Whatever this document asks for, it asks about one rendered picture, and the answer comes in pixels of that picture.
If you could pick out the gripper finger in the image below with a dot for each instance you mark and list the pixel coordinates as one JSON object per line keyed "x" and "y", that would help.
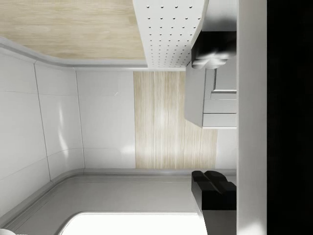
{"x": 215, "y": 195}
{"x": 210, "y": 46}

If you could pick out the white cabinet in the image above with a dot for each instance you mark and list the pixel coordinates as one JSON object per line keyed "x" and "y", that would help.
{"x": 195, "y": 98}

